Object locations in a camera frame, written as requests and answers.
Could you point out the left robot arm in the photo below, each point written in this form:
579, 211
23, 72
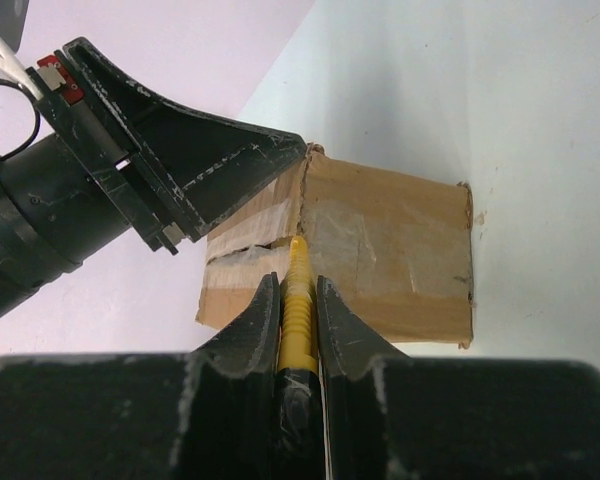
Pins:
53, 217

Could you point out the yellow utility knife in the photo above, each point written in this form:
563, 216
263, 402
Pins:
298, 444

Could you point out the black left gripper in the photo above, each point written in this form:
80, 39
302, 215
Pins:
132, 142

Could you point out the brown cardboard express box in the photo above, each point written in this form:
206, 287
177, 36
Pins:
397, 247

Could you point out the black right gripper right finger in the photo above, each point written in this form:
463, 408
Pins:
392, 416

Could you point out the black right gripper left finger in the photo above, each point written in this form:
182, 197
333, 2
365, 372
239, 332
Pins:
204, 414

